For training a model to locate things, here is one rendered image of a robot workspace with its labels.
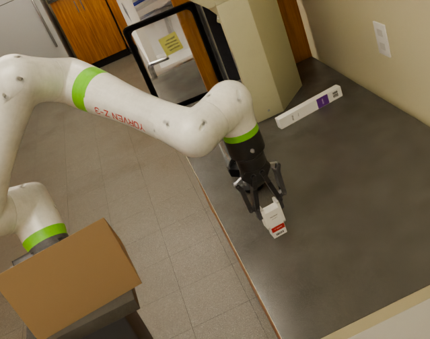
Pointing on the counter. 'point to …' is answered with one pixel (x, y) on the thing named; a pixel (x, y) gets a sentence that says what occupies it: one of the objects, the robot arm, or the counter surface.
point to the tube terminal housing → (260, 52)
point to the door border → (200, 35)
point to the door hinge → (212, 41)
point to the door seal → (161, 17)
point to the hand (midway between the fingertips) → (271, 214)
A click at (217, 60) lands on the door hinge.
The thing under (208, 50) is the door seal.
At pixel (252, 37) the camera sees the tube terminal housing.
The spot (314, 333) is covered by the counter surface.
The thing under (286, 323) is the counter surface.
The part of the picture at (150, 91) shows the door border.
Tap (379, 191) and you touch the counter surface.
